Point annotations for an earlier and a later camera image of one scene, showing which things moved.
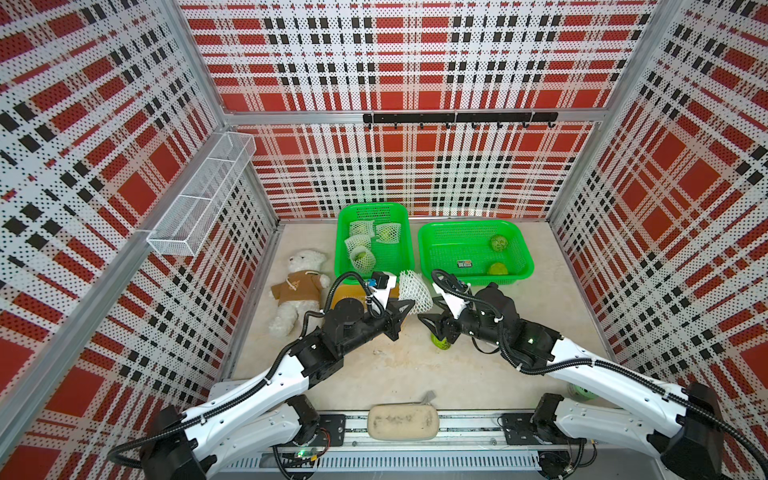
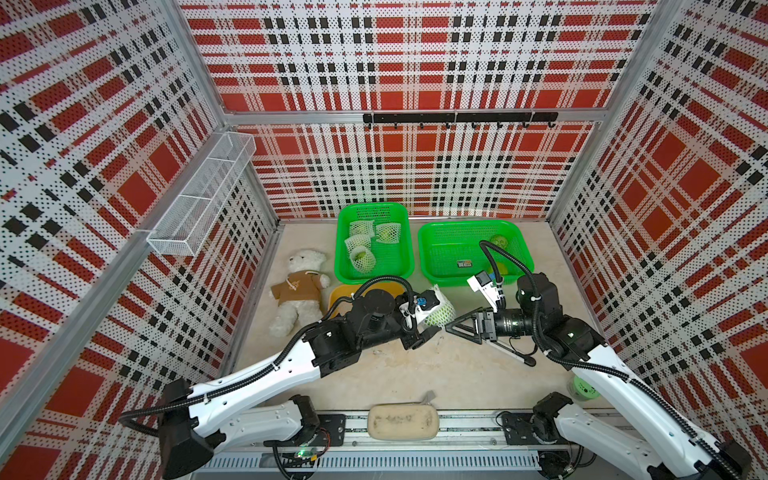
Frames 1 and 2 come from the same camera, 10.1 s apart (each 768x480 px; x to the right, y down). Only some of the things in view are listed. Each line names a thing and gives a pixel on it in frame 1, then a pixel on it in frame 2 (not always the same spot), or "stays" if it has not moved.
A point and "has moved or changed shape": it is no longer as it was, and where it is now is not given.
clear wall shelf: x=195 y=212 stays
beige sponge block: x=403 y=422 stays
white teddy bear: x=299 y=295 stays
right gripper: x=451 y=309 -> x=482 y=322
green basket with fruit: x=477 y=253 stays
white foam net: x=413 y=287 has moved or changed shape
